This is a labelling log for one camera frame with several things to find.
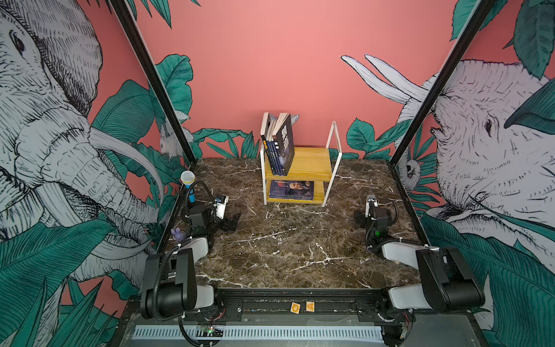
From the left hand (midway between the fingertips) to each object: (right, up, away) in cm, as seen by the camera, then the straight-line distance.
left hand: (229, 206), depth 91 cm
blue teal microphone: (-13, +12, -11) cm, 21 cm away
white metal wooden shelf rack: (+35, +18, +2) cm, 40 cm away
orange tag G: (+27, -33, -17) cm, 47 cm away
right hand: (+61, +1, +1) cm, 61 cm away
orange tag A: (+33, -33, -16) cm, 50 cm away
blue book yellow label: (+21, +23, -14) cm, 34 cm away
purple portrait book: (+31, +6, +8) cm, 32 cm away
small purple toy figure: (-18, -11, -6) cm, 22 cm away
